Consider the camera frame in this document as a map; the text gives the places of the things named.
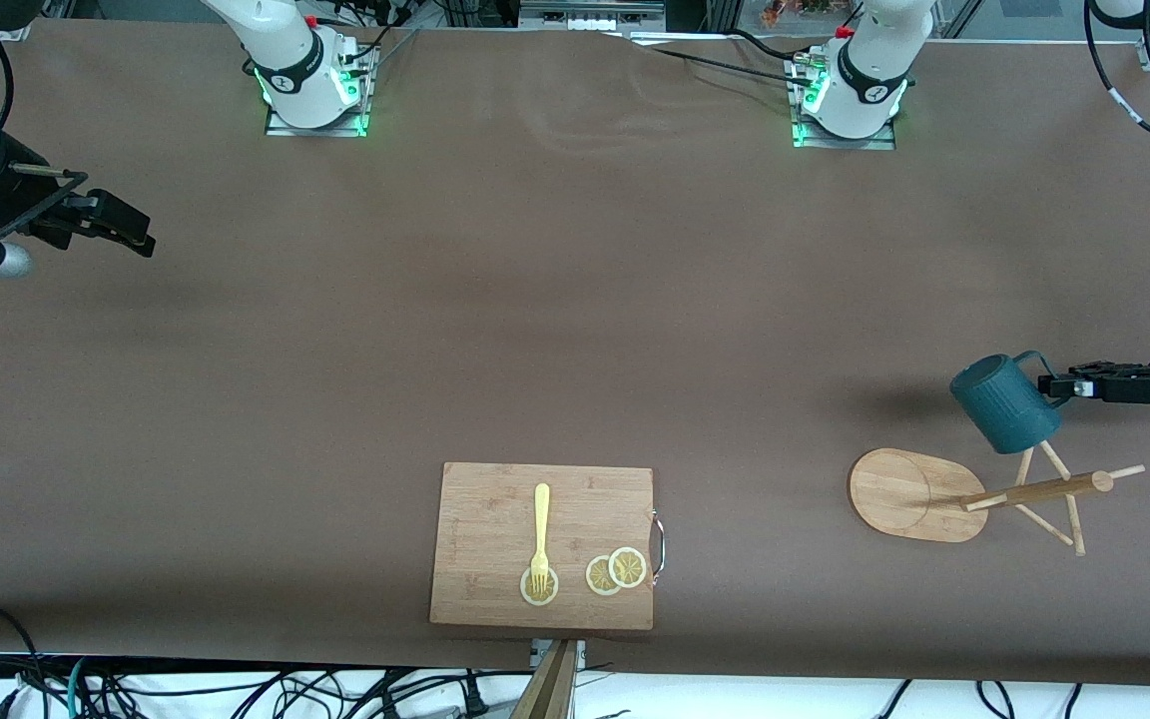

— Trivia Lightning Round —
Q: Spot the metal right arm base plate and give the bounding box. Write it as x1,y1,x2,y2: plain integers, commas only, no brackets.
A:
264,38,378,139

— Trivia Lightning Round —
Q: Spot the teal cup with yellow inside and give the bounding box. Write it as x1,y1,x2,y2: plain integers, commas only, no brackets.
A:
949,350,1066,456

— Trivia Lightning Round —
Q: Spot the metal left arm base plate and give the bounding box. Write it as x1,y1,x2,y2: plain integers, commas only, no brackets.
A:
790,52,898,152

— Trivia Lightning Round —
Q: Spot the bamboo cutting board with handle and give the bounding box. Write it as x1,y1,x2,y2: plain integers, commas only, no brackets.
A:
429,461,667,632

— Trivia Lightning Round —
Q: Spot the lemon slice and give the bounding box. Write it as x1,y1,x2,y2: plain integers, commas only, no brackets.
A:
585,555,625,598
608,545,649,590
519,565,561,608

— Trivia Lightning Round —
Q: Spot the aluminium frame rail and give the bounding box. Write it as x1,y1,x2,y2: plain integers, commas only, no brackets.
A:
519,0,668,34

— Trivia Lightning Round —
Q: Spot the wooden post with metal bracket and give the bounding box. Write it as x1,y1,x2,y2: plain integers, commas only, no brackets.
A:
510,639,587,719

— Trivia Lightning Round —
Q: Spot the yellow plastic fork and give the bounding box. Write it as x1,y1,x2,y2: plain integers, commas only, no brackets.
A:
529,483,553,598

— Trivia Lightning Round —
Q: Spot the brown table cover sheet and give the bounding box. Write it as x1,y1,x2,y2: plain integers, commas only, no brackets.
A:
0,18,1150,690

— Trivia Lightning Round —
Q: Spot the wooden mug rack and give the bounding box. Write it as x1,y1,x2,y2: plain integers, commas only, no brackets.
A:
848,439,1147,558

